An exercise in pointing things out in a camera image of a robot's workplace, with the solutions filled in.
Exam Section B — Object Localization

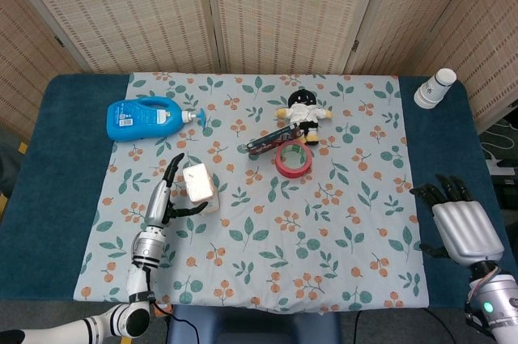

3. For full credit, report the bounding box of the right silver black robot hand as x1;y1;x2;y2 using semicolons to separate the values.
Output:
409;173;505;268

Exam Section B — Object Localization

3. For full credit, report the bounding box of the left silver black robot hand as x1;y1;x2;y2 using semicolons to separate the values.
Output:
143;152;210;227

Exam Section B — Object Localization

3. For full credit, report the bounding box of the white rectangular box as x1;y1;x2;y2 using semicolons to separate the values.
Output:
181;163;222;215

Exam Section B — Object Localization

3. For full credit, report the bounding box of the floral tablecloth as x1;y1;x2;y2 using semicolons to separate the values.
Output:
72;71;431;313

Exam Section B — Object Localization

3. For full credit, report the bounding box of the white power strip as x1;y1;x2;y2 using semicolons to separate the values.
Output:
488;158;518;177

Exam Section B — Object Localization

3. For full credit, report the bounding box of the blue pump detergent bottle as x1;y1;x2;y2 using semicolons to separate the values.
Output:
105;96;208;143

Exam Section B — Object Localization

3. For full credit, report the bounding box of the dark blue table cover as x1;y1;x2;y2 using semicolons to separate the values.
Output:
0;72;507;312

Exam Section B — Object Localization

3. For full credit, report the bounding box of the dark red printed carton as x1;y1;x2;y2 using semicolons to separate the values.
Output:
247;123;303;157

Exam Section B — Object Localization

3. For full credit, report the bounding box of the red tape roll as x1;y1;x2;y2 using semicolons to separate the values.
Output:
274;141;314;179

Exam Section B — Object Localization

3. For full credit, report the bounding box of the white paper cup stack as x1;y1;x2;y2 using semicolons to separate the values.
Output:
413;67;457;109

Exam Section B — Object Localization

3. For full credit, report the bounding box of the dark blue chair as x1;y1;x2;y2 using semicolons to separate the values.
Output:
167;304;342;344

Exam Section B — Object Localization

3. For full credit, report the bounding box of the black white plush doll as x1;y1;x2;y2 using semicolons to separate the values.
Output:
274;89;335;146

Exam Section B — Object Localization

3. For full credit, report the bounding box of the woven folding screen panel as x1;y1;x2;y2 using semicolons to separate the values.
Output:
343;0;486;77
0;0;82;138
202;0;388;76
412;0;518;130
0;0;222;74

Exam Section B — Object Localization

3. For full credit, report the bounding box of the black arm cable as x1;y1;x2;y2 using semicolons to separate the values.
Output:
137;293;200;344

